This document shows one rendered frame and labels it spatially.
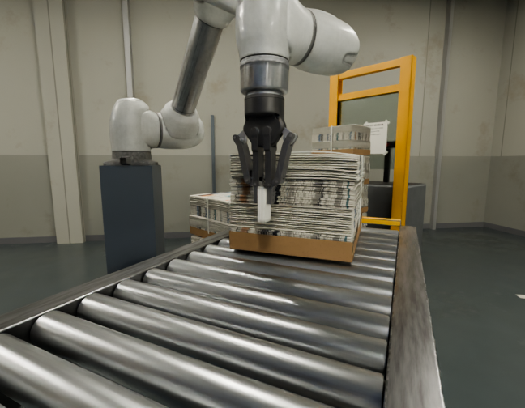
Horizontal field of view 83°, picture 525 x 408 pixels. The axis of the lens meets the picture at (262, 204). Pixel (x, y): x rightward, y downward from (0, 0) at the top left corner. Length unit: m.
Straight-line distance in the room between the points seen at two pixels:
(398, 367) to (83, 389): 0.32
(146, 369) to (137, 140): 1.05
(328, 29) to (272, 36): 0.13
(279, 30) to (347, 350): 0.49
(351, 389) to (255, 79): 0.46
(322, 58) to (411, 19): 4.59
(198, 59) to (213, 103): 2.90
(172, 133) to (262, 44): 0.87
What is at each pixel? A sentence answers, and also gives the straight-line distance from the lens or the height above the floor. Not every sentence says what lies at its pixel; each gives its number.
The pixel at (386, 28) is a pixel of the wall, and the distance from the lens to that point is 4.99.
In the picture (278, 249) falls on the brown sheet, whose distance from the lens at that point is 0.68.
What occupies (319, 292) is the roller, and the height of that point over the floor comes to 0.79.
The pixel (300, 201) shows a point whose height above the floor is 0.93.
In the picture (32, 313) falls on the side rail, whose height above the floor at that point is 0.80.
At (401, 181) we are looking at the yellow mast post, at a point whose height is 0.85.
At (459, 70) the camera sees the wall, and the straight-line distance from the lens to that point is 5.49.
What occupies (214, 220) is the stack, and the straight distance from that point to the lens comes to 1.55.
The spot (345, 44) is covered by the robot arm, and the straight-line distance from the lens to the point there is 0.69.
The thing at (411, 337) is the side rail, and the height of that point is 0.80.
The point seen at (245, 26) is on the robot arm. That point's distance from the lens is 0.58.
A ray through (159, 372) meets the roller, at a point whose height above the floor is 0.79.
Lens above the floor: 1.01
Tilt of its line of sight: 8 degrees down
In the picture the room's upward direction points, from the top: straight up
